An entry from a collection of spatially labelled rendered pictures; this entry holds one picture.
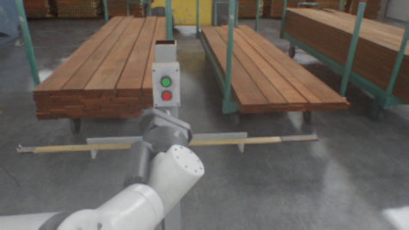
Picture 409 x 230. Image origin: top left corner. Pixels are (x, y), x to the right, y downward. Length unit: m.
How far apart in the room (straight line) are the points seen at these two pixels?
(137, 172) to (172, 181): 0.05
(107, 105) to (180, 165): 1.98
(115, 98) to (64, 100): 0.38
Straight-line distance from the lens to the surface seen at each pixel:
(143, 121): 0.63
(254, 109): 2.47
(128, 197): 0.38
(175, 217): 1.16
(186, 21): 7.35
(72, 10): 10.20
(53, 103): 2.51
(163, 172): 0.45
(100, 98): 2.40
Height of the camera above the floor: 1.50
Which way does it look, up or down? 27 degrees down
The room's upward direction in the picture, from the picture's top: 1 degrees clockwise
